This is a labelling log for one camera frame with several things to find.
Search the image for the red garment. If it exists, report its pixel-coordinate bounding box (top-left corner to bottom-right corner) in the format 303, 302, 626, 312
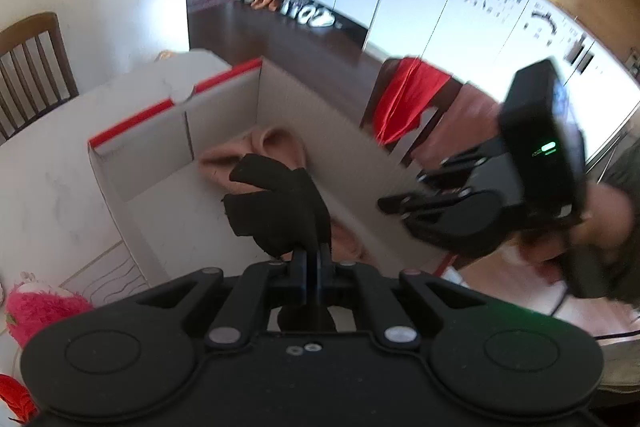
372, 57, 451, 145

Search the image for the black cloth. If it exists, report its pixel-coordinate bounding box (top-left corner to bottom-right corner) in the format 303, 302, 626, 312
222, 154, 333, 260

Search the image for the pink fuzzy plush toy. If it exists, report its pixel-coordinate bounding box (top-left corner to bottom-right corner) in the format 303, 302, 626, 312
5, 272, 93, 350

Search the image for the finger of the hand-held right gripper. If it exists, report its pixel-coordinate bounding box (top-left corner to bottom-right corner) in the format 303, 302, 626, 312
376, 186, 482, 217
416, 143, 505, 188

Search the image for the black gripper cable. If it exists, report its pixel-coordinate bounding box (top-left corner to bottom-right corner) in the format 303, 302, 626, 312
550, 277, 640, 343

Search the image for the pale pink cloth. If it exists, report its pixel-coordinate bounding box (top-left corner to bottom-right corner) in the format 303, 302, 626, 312
198, 127, 368, 264

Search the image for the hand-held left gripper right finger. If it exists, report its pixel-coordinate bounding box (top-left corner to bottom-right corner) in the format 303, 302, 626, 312
316, 244, 488, 350

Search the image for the row of shoes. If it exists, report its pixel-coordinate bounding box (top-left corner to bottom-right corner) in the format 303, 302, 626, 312
235, 0, 336, 30

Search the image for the dark wooden chair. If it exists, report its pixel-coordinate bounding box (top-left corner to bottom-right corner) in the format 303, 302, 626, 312
359, 57, 506, 168

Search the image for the person's right forearm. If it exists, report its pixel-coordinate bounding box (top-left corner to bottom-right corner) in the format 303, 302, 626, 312
597, 142, 640, 308

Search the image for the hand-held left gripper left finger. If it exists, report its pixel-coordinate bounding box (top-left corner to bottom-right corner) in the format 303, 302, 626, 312
135, 248, 315, 350

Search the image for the red cardboard box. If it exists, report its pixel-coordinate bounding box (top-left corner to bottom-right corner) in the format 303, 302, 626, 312
87, 56, 468, 293

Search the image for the wooden slat-back chair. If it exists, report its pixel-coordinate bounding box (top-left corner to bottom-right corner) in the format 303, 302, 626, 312
0, 12, 80, 145

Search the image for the red cloth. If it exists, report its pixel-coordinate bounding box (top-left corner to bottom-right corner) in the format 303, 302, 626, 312
0, 374, 38, 423

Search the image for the person's right hand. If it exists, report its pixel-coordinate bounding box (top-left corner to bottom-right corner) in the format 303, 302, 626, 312
570, 183, 638, 264

